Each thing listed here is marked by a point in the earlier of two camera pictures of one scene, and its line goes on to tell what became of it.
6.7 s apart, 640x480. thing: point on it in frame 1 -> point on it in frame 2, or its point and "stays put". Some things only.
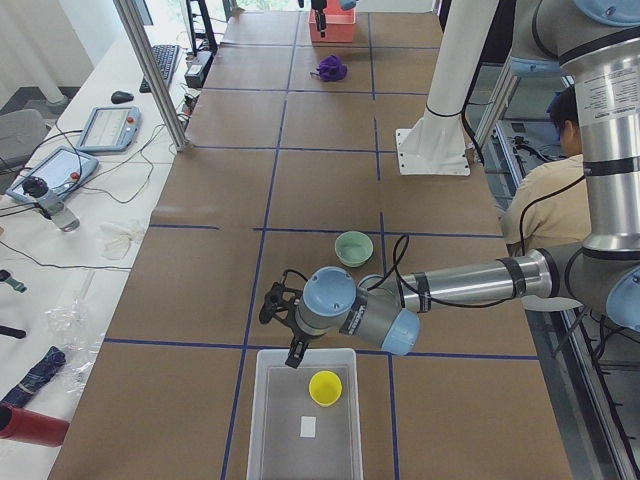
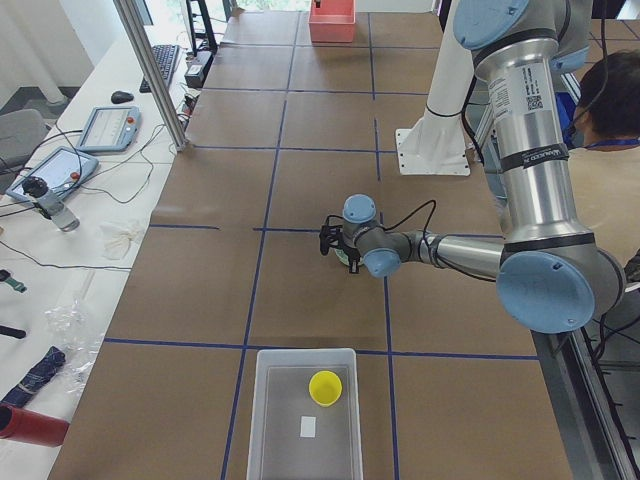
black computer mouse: (121, 97) stays put
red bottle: (24, 425) stays put
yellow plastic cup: (325, 387) stays put
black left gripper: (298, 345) -> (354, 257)
